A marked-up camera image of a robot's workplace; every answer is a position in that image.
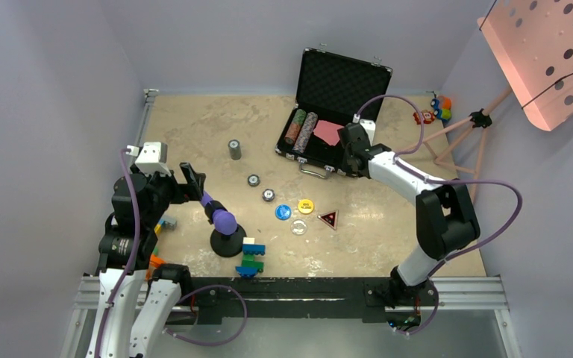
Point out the blue green toy brick stack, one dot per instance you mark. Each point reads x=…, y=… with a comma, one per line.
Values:
x=250, y=266

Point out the grey toy brick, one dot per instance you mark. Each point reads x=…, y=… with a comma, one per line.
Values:
x=168, y=222

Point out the black base bar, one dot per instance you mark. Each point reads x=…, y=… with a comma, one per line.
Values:
x=365, y=298

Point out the clear plastic button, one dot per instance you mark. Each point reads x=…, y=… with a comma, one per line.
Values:
x=298, y=227

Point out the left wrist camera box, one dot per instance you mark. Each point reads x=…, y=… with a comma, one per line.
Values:
x=150, y=158

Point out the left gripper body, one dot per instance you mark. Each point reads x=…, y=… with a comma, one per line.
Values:
x=166, y=189

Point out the pink playing card deck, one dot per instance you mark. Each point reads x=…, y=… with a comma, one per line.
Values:
x=328, y=132

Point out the yellow big blind button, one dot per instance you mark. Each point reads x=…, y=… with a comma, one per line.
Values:
x=305, y=206

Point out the orange toy piece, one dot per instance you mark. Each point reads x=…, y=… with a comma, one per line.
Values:
x=156, y=262

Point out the blue dealer button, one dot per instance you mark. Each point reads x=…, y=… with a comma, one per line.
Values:
x=283, y=212

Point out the triangular all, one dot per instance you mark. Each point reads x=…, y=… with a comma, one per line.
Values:
x=330, y=219

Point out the red toy card pack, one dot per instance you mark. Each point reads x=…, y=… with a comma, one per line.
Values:
x=425, y=117

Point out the black aluminium poker case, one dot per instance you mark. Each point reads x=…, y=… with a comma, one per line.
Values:
x=334, y=87

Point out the green and red chip row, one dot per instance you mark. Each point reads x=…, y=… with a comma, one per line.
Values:
x=295, y=127

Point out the aluminium table frame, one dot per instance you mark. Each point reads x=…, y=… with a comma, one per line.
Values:
x=161, y=293

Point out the pink music stand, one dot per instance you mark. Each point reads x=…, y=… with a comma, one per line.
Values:
x=512, y=88

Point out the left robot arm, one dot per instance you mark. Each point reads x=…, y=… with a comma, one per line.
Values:
x=139, y=201

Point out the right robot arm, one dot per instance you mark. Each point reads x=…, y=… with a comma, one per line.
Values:
x=446, y=221

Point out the colourful toy car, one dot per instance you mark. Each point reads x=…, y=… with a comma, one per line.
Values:
x=441, y=106

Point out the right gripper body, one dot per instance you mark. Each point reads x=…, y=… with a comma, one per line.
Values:
x=347, y=166

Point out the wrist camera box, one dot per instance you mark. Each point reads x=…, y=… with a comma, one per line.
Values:
x=368, y=125
x=150, y=158

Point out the fifty value poker chip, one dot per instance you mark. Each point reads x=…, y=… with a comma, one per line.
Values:
x=253, y=180

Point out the ten value poker chip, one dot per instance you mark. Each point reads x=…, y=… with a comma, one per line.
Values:
x=268, y=195

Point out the purple handheld massager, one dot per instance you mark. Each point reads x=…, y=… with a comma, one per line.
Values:
x=223, y=221

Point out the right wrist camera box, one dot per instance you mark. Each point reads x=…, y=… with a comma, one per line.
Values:
x=368, y=125

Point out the tall grey chip stack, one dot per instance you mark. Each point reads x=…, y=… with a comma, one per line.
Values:
x=234, y=149

